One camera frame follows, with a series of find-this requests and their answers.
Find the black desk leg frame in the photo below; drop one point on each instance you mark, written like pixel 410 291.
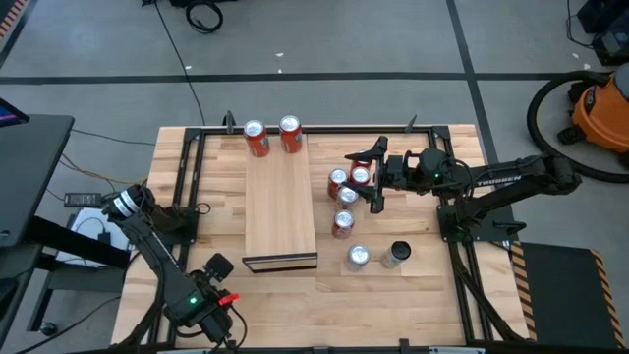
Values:
pixel 74 241

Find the monitor with blue screen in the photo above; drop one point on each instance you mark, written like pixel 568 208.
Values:
pixel 10 115

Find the black caster wheel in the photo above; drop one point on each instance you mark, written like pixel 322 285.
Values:
pixel 48 329

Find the wooden shelf with black frame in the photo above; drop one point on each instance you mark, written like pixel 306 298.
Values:
pixel 280 206

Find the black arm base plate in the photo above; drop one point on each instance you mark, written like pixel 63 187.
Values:
pixel 189 231
pixel 457 235

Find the black table clamp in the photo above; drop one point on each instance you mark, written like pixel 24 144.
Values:
pixel 231 345
pixel 228 122
pixel 404 344
pixel 412 123

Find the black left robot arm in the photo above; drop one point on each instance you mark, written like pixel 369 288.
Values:
pixel 157 255

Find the black aluminium table frame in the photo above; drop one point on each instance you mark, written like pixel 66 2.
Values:
pixel 344 130

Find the black equipment case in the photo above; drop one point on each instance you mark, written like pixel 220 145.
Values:
pixel 609 29

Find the orange soda can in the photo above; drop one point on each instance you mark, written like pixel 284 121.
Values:
pixel 291 137
pixel 256 140

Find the small black charger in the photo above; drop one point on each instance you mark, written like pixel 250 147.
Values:
pixel 104 238

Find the red cola can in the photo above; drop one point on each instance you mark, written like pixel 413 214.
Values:
pixel 343 219
pixel 361 164
pixel 360 174
pixel 337 178

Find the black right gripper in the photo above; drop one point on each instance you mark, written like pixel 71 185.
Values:
pixel 395 172

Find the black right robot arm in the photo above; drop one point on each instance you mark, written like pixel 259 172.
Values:
pixel 506 179

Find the silver diet cola can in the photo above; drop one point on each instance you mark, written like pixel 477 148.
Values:
pixel 359 254
pixel 348 195

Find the white paper sheet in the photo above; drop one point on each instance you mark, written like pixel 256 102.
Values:
pixel 88 221

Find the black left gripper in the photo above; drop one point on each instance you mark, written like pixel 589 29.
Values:
pixel 218 268

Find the orange shop vacuum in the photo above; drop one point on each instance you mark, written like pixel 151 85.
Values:
pixel 599 113
pixel 531 123

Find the tall silver black-topped can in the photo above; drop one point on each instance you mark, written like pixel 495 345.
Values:
pixel 400 251

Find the black hazard-striped floor mat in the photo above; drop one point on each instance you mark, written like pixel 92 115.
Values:
pixel 560 295
pixel 10 17

